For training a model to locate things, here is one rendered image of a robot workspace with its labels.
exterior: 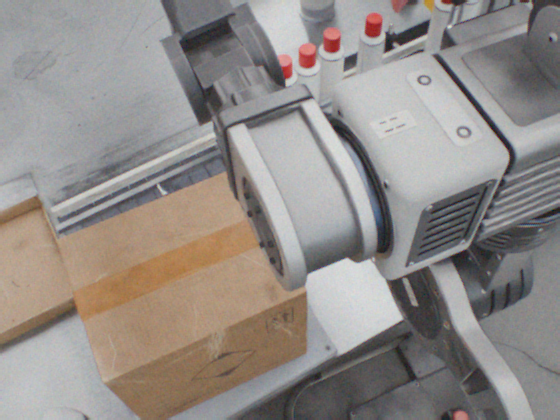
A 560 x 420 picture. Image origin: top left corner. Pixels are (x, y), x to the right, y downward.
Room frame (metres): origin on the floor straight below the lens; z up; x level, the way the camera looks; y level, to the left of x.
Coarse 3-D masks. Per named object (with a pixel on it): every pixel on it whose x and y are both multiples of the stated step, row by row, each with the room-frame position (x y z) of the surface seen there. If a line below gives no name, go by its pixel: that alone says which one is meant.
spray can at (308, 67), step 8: (304, 48) 0.86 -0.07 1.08; (312, 48) 0.86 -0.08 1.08; (304, 56) 0.84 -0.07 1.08; (312, 56) 0.84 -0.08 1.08; (296, 64) 0.86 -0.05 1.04; (304, 64) 0.84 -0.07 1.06; (312, 64) 0.84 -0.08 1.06; (320, 64) 0.86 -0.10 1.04; (304, 72) 0.84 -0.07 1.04; (312, 72) 0.83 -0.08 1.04; (320, 72) 0.85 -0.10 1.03; (304, 80) 0.83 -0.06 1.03; (312, 80) 0.83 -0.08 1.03; (320, 80) 0.85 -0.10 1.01; (312, 88) 0.83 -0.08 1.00; (320, 88) 0.85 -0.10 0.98
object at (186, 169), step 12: (324, 108) 0.82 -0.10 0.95; (204, 156) 0.72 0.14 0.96; (216, 156) 0.72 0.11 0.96; (180, 168) 0.69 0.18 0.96; (192, 168) 0.69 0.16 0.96; (156, 180) 0.67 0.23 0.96; (168, 180) 0.67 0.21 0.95; (132, 192) 0.65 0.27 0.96; (144, 192) 0.65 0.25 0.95; (108, 204) 0.62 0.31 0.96; (120, 204) 0.63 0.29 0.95; (84, 216) 0.60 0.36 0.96; (60, 228) 0.58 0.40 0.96
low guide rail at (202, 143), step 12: (396, 48) 1.01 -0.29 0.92; (408, 48) 1.01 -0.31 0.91; (384, 60) 0.99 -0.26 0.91; (348, 72) 0.95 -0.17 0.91; (192, 144) 0.78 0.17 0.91; (204, 144) 0.79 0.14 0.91; (168, 156) 0.76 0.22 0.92; (180, 156) 0.77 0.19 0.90; (144, 168) 0.73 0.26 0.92; (156, 168) 0.74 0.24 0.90; (120, 180) 0.71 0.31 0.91; (132, 180) 0.72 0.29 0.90; (96, 192) 0.69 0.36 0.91; (108, 192) 0.69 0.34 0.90; (60, 204) 0.66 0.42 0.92; (72, 204) 0.66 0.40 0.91; (84, 204) 0.67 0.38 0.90
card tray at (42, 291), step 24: (0, 216) 0.68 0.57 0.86; (24, 216) 0.69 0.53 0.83; (0, 240) 0.64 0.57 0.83; (24, 240) 0.64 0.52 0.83; (48, 240) 0.63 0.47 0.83; (0, 264) 0.58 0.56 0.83; (24, 264) 0.58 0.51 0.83; (48, 264) 0.58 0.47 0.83; (0, 288) 0.53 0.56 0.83; (24, 288) 0.53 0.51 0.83; (48, 288) 0.52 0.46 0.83; (0, 312) 0.48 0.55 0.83; (24, 312) 0.48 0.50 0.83; (48, 312) 0.46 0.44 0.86; (0, 336) 0.42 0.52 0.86
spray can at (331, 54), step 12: (324, 36) 0.89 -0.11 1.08; (336, 36) 0.88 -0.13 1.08; (324, 48) 0.88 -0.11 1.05; (336, 48) 0.88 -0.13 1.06; (324, 60) 0.87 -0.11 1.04; (336, 60) 0.87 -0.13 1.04; (324, 72) 0.87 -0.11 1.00; (336, 72) 0.87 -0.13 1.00; (324, 84) 0.87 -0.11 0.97; (324, 96) 0.87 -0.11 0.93
